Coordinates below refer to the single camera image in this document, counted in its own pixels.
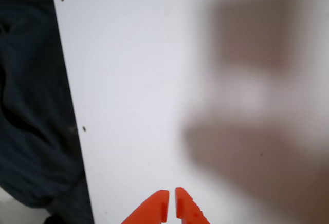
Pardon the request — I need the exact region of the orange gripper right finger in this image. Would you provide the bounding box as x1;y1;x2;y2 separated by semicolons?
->
175;187;210;224

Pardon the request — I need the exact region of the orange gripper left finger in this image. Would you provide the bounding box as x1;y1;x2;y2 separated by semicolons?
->
120;189;170;224

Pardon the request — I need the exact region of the person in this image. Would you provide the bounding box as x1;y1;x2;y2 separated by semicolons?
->
0;0;95;224

